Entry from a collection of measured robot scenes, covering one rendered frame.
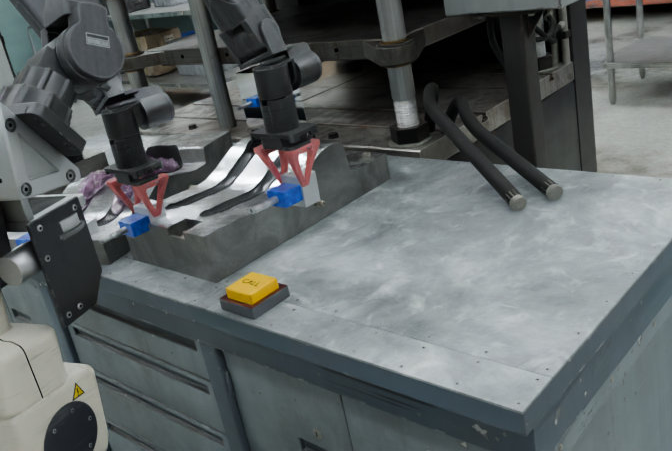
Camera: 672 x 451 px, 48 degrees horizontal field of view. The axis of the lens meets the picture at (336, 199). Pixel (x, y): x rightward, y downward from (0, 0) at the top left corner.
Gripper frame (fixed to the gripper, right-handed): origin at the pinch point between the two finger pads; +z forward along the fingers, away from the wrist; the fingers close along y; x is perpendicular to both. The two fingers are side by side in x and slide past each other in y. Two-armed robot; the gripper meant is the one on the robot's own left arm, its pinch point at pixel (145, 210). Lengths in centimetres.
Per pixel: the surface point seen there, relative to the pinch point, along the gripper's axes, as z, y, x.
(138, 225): 1.4, -2.2, 3.5
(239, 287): 7.3, -31.0, 5.4
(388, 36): -16, -5, -72
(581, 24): 1, -10, -161
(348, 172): 4.2, -18.7, -35.8
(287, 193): -3.4, -31.3, -8.2
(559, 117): 26, -10, -141
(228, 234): 3.7, -19.1, -3.4
